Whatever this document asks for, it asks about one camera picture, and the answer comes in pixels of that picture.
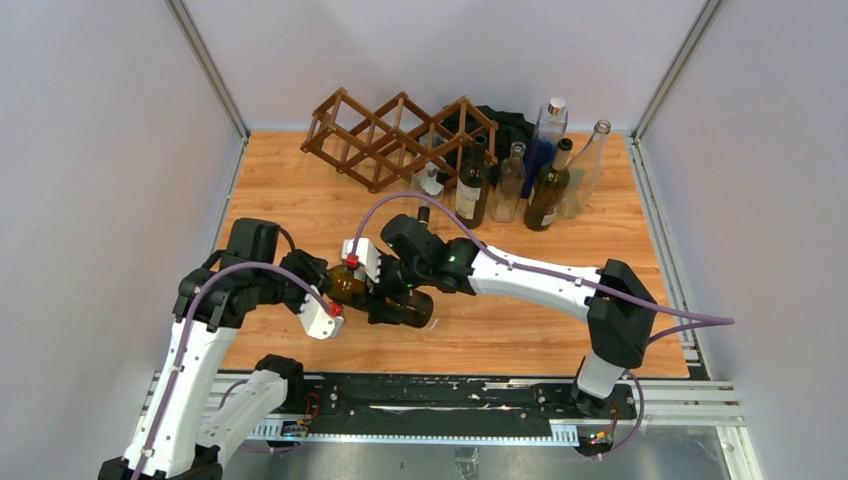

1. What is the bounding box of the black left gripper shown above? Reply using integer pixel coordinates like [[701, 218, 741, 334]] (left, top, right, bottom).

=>
[[254, 249, 334, 317]]

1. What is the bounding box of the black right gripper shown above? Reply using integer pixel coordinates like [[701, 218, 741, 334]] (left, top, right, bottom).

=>
[[359, 248, 429, 324]]

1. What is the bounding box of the dark green wine bottle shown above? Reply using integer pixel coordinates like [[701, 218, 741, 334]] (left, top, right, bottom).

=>
[[327, 265, 434, 328]]

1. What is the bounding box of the clear bottle black cap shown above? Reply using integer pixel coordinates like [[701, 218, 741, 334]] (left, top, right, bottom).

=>
[[410, 132, 445, 227]]

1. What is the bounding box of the dark bottle slot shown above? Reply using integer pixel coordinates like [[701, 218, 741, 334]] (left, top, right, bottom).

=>
[[455, 135, 490, 229]]

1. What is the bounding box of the green bottle silver neck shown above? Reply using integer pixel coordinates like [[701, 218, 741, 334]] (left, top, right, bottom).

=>
[[523, 137, 573, 231]]

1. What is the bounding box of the clear glass bottle dark label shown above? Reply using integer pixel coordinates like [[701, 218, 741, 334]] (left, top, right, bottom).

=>
[[557, 119, 611, 219]]

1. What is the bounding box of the blue square glass bottle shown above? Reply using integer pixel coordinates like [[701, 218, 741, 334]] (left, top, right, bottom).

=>
[[521, 97, 569, 199]]

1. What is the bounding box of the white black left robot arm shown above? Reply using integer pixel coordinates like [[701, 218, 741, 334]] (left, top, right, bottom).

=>
[[98, 218, 343, 479]]

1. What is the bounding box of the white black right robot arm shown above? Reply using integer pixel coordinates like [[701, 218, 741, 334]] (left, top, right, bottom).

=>
[[341, 214, 656, 418]]

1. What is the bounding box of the brown wooden wine rack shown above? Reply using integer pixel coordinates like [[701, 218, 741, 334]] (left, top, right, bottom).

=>
[[300, 87, 499, 193]]

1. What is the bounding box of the black cloth behind rack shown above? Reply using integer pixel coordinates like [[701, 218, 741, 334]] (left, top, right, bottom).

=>
[[441, 105, 535, 167]]

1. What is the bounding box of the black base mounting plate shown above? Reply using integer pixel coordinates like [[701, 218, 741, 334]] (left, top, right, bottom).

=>
[[274, 373, 638, 438]]

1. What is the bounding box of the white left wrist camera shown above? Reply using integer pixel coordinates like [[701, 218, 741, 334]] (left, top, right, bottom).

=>
[[297, 295, 345, 340]]

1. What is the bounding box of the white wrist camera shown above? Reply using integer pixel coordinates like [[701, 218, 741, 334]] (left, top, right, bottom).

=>
[[340, 238, 381, 284], [297, 295, 345, 340]]

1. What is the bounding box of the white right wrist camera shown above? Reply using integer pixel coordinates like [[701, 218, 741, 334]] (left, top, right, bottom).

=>
[[340, 238, 381, 284]]

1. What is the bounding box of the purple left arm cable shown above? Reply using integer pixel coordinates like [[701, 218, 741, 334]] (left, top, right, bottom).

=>
[[129, 261, 344, 480]]

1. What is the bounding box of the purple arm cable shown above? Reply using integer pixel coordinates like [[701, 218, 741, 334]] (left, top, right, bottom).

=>
[[129, 261, 344, 480], [344, 192, 737, 460]]

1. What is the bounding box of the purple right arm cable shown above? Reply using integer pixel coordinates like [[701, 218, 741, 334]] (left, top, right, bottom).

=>
[[344, 192, 737, 460]]

